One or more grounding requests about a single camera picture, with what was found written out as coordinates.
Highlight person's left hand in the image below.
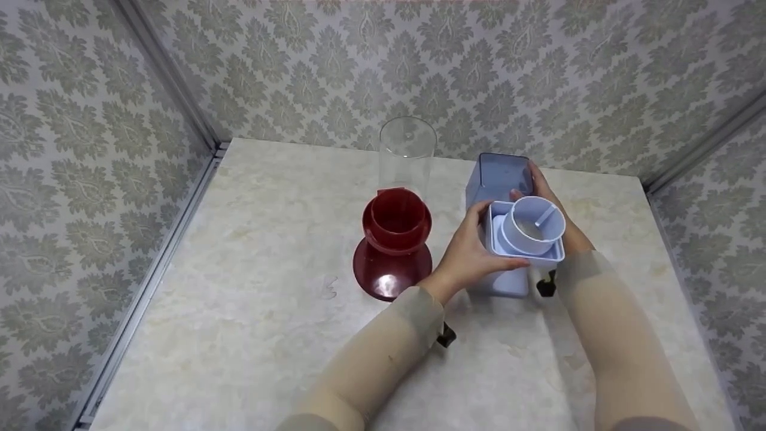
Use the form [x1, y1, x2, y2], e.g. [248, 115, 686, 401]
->
[418, 200, 531, 305]

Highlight person's right hand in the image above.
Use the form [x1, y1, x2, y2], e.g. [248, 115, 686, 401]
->
[509, 161, 594, 256]

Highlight translucent blue square container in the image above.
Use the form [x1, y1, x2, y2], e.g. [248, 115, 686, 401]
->
[465, 152, 535, 211]

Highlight light blue dispenser base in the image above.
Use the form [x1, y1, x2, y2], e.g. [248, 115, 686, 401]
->
[478, 196, 567, 299]

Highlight person's right forearm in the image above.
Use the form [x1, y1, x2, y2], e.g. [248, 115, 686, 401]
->
[553, 250, 702, 431]

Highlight person's left forearm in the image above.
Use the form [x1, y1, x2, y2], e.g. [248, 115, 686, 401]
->
[274, 286, 447, 431]

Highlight clear plastic cylinder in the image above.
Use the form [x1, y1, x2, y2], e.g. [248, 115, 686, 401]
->
[378, 116, 438, 202]

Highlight dark red dispenser base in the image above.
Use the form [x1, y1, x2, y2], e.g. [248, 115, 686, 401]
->
[352, 187, 434, 302]

